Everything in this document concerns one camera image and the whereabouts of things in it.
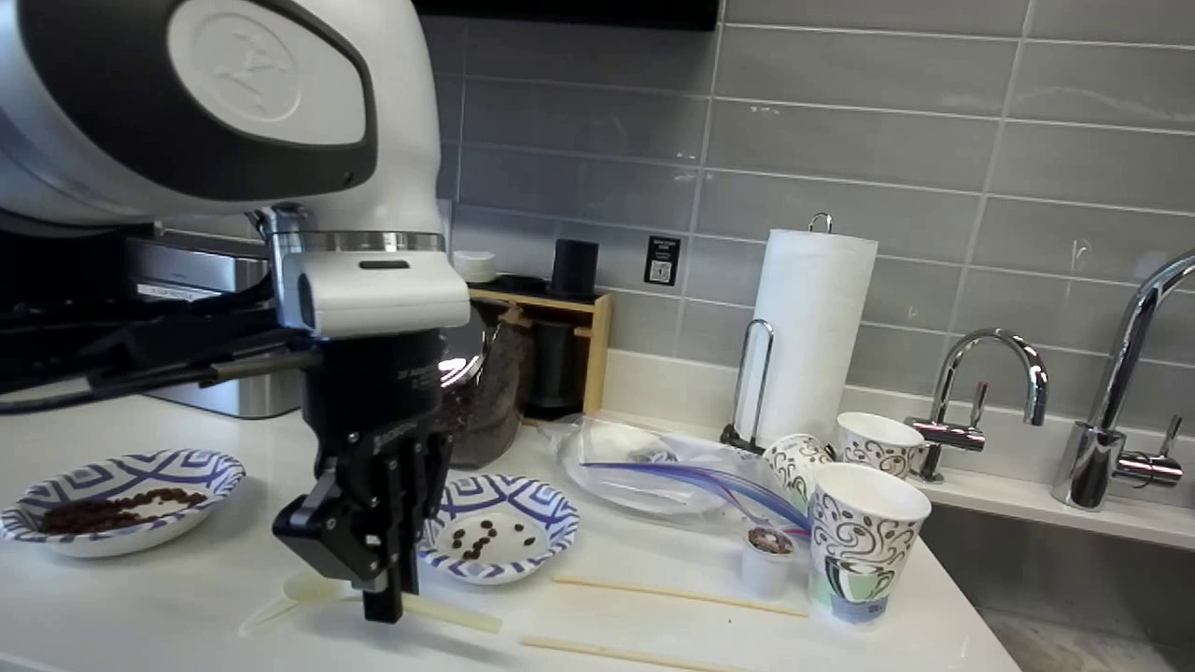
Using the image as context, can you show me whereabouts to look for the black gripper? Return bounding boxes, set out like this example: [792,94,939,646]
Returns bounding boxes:
[272,325,455,627]

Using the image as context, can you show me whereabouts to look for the small clump coffee beans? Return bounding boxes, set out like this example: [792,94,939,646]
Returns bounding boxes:
[445,520,503,564]

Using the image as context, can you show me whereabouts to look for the blue patterned paper bowl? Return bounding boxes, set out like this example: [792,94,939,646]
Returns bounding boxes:
[0,443,250,561]
[415,466,584,589]

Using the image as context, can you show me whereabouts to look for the thin wooden stir stick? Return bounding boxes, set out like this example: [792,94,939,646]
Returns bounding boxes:
[239,584,314,637]
[514,636,722,672]

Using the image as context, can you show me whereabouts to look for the glass coffee bean jar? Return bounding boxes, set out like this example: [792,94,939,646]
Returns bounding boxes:
[432,304,534,476]

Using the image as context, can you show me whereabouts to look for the small white container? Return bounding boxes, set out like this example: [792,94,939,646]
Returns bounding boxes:
[460,248,501,289]

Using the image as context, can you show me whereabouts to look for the heap of coffee beans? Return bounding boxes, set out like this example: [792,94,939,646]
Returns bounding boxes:
[33,482,212,538]

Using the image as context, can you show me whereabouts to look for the wooden countertop rack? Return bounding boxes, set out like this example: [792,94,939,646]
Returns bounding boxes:
[462,281,618,421]

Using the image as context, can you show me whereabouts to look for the clear plastic zip bag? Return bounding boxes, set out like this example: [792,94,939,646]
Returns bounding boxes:
[554,416,819,538]

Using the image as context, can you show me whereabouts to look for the stainless steel toaster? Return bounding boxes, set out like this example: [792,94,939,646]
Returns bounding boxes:
[122,230,314,421]

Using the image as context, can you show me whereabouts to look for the black cylinder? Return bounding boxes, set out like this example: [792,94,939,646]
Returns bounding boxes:
[549,234,601,305]

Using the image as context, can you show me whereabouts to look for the black paper towel holder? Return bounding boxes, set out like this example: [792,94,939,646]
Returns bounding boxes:
[716,212,839,459]

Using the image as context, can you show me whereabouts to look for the small coffee pod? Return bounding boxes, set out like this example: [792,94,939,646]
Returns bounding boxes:
[738,524,799,601]

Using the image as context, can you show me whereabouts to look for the tipped patterned paper cup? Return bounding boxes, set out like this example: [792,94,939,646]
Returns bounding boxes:
[760,430,837,501]

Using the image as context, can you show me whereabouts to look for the white paper towel roll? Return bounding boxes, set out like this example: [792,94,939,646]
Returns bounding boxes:
[731,223,880,447]

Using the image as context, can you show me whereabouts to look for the tall patterned paper cup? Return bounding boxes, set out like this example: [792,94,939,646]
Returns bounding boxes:
[804,459,935,627]

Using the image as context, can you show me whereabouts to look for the short patterned paper cup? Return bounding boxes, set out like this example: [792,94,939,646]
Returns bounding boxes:
[828,407,931,482]

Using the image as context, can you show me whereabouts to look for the black overhead cabinet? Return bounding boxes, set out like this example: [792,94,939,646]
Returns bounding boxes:
[415,0,723,35]

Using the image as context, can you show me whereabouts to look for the small chrome faucet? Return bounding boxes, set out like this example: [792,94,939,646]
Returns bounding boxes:
[904,325,1055,486]

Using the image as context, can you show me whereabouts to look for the stainless steel sink basin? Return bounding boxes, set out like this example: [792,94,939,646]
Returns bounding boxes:
[923,501,1195,672]

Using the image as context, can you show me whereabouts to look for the large chrome faucet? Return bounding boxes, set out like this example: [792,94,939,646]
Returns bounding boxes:
[1055,248,1195,513]

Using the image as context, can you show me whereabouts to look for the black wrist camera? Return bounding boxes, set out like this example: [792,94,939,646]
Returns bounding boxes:
[0,304,323,416]

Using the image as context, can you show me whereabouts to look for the black wall plate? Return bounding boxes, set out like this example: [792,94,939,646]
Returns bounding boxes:
[644,230,685,293]

